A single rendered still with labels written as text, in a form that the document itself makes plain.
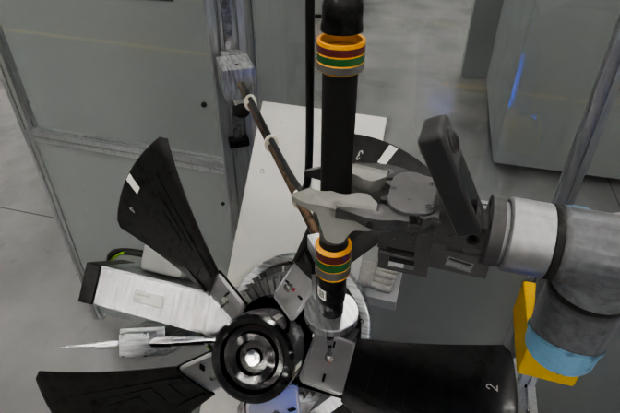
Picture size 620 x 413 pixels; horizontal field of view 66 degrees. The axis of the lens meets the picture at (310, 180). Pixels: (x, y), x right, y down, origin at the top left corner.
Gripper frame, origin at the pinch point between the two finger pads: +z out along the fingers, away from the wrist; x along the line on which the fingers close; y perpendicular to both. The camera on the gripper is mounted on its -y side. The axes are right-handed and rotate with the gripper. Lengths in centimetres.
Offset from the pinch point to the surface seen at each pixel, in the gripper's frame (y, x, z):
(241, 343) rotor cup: 25.9, -4.3, 8.3
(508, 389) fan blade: 31.4, 3.4, -27.8
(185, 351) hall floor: 150, 66, 76
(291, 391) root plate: 37.3, -2.4, 2.0
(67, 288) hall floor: 151, 82, 151
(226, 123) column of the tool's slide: 27, 55, 39
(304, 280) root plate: 22.3, 6.0, 2.6
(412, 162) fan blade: 6.6, 17.8, -9.8
